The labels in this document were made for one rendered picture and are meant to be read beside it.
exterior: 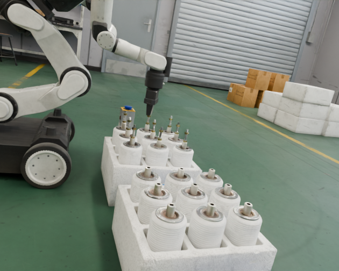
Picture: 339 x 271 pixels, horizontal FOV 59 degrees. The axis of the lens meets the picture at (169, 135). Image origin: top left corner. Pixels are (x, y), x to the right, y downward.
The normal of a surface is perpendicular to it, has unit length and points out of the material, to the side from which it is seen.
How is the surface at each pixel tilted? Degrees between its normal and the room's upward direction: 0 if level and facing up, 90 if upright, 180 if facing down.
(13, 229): 0
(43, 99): 108
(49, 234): 0
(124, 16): 90
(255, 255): 90
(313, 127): 90
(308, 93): 90
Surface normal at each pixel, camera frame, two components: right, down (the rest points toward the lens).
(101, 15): 0.08, 0.63
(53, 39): 0.37, 0.64
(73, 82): 0.26, 0.31
